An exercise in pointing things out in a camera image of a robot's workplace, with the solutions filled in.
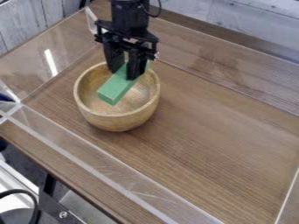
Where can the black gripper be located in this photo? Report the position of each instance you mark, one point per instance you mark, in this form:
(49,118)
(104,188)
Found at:
(124,34)

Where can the green rectangular block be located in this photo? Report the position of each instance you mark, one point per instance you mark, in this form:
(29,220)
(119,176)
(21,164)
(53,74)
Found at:
(115,87)

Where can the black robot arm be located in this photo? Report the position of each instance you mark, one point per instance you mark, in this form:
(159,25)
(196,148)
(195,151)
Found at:
(130,45)

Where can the brown wooden bowl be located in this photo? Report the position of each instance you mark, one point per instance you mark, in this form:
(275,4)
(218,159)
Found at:
(134,109)

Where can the black table leg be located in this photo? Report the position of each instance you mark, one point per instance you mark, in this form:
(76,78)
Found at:
(49,184)

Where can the clear acrylic corner bracket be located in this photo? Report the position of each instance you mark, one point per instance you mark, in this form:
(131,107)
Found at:
(91,19)

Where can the grey metal base plate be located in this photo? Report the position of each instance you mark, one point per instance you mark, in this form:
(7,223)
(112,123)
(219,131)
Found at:
(53,213)

